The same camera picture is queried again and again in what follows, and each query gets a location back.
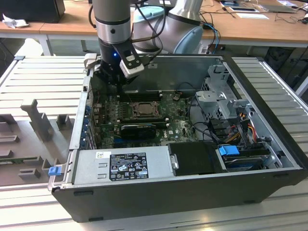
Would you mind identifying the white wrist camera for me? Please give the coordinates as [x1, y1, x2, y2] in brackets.
[119, 44, 145, 79]

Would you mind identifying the green RAM stick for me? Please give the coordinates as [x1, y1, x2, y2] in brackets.
[0, 156, 39, 165]

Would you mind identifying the grey laptop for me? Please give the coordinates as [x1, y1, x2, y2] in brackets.
[258, 0, 298, 13]

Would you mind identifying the CPU socket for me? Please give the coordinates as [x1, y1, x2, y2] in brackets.
[128, 100, 161, 118]

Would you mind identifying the wooden desk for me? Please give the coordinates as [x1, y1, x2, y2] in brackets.
[0, 0, 308, 56]

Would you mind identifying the green motherboard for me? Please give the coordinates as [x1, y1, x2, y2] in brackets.
[92, 92, 200, 150]

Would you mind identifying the black braided cable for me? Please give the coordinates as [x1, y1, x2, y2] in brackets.
[177, 83, 197, 93]

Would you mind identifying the silver power supply unit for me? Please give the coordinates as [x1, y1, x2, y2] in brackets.
[71, 146, 174, 185]

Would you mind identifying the grey parts rack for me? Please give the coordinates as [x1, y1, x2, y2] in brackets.
[0, 98, 76, 187]

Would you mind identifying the blue disk carrier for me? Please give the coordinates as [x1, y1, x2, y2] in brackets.
[218, 144, 263, 169]

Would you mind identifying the black box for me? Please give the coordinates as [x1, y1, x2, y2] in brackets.
[0, 0, 66, 24]

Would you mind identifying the metal drive cage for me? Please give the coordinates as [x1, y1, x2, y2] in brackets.
[194, 64, 253, 121]

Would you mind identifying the yellow red wire bundle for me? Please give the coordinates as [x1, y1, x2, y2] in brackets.
[226, 114, 257, 142]

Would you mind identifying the blue case latch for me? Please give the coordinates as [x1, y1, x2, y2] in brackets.
[48, 167, 61, 178]

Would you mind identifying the metal socket cover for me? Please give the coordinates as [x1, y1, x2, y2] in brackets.
[131, 101, 159, 116]

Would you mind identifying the black PC case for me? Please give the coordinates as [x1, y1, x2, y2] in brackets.
[48, 54, 304, 223]

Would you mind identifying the black plastic shroud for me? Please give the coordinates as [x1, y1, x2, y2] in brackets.
[167, 141, 228, 176]

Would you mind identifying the crumpled white paper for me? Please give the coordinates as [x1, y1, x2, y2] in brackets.
[1, 13, 30, 29]

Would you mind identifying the black graphics card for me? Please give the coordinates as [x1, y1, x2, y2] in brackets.
[120, 124, 157, 139]

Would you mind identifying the blue cable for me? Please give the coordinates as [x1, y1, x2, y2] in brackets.
[203, 22, 221, 50]

